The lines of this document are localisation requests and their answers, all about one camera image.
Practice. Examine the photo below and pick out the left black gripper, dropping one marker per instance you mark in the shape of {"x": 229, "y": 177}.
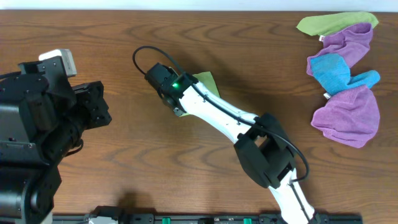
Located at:
{"x": 94, "y": 104}

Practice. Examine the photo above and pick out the bright green cloth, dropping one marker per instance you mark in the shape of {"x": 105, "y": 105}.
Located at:
{"x": 191, "y": 97}

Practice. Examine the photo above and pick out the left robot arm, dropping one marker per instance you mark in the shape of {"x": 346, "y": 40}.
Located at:
{"x": 31, "y": 153}

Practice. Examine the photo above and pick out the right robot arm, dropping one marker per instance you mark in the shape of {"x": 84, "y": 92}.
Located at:
{"x": 262, "y": 147}

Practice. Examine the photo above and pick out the blue cloth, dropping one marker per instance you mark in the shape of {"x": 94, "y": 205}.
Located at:
{"x": 334, "y": 74}

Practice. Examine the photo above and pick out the lower purple cloth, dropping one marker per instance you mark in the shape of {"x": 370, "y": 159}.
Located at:
{"x": 350, "y": 117}

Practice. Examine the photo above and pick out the purple cloth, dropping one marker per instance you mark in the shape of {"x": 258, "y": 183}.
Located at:
{"x": 350, "y": 117}
{"x": 352, "y": 43}

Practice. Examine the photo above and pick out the olive green cloth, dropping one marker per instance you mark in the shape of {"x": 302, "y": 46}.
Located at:
{"x": 332, "y": 23}

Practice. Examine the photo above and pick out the upper purple cloth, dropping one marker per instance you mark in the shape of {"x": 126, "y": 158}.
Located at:
{"x": 352, "y": 43}

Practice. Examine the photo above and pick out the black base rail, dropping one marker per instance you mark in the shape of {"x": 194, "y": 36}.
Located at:
{"x": 171, "y": 219}

